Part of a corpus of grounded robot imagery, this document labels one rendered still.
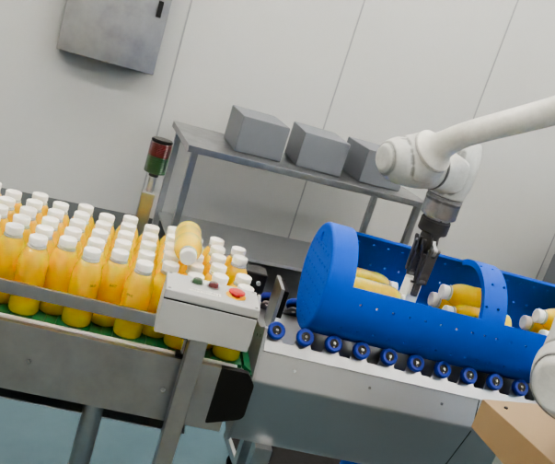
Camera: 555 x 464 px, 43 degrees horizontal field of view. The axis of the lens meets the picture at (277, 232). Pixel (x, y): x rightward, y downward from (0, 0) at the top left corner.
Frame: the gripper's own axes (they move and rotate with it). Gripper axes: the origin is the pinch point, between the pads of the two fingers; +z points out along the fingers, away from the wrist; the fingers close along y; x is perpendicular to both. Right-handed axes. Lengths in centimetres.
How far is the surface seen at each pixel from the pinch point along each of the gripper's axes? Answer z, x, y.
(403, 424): 32.8, -8.1, -7.8
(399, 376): 20.4, -3.0, -6.4
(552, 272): 61, -247, 329
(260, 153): 20, 10, 261
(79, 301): 16, 78, -16
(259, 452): 51, 25, -4
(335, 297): 3.1, 20.8, -9.1
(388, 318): 4.9, 6.4, -9.1
